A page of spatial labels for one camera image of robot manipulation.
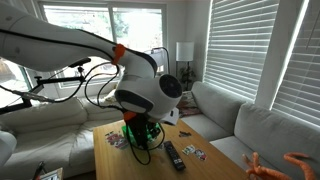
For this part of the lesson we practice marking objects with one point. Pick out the large glass window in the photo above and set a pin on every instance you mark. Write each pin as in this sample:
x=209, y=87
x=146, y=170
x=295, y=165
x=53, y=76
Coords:
x=140, y=30

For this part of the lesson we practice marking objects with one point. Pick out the wrist camera on white mount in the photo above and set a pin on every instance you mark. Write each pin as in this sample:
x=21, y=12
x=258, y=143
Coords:
x=172, y=116

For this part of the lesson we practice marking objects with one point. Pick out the narrow white window blind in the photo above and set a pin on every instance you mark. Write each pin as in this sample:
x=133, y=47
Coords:
x=300, y=66

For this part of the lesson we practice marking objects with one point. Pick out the grey fabric sofa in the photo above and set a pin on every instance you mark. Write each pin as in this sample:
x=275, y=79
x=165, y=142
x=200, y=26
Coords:
x=266, y=133

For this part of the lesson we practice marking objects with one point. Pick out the pink patterned pillow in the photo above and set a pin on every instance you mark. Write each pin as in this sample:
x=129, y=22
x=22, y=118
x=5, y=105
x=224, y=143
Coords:
x=194, y=112

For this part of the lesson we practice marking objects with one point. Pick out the small dark paper cutout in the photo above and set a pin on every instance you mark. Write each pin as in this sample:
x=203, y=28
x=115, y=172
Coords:
x=185, y=134

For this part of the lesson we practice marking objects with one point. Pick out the green house plant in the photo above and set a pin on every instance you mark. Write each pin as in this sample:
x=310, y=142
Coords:
x=186, y=75

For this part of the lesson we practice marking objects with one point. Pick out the wide white window blind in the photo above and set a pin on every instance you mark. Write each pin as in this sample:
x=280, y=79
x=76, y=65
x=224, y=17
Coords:
x=240, y=46

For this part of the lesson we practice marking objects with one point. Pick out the small picture card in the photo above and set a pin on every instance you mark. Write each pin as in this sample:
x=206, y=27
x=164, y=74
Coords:
x=200, y=154
x=188, y=149

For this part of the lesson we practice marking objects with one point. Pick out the arc floor lamp white shade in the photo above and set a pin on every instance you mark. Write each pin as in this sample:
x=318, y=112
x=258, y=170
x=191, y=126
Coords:
x=161, y=58

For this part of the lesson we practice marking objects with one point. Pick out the beige pillow with brown ovals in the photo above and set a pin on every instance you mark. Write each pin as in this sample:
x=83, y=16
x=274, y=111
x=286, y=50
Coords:
x=190, y=100

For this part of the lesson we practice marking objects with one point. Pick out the green plastic tool box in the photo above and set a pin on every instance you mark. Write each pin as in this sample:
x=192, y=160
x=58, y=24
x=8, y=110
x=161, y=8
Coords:
x=155, y=130

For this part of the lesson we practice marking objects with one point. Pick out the Santa paper cutout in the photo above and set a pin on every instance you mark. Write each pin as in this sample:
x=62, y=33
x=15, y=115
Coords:
x=116, y=140

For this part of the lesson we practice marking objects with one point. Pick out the orange octopus plush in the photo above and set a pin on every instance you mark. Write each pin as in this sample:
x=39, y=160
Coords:
x=263, y=172

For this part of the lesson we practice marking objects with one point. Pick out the small framed screen device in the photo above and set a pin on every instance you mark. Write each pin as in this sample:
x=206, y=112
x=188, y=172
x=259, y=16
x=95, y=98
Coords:
x=53, y=175

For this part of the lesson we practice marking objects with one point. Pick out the white leather sofa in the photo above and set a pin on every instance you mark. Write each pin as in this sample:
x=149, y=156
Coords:
x=50, y=133

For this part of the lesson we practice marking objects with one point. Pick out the white table lamp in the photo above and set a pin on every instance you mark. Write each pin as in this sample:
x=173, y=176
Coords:
x=185, y=51

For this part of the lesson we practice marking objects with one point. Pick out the black camera tripod arm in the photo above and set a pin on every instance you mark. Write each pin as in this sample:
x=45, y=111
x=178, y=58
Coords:
x=56, y=80

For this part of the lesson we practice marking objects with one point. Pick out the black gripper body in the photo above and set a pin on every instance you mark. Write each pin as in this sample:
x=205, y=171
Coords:
x=138, y=130

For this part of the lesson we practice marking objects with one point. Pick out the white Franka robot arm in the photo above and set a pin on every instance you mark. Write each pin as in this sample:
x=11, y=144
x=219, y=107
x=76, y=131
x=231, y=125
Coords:
x=50, y=46

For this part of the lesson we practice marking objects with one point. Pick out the black remote control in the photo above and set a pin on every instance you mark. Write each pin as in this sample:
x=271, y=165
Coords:
x=174, y=155

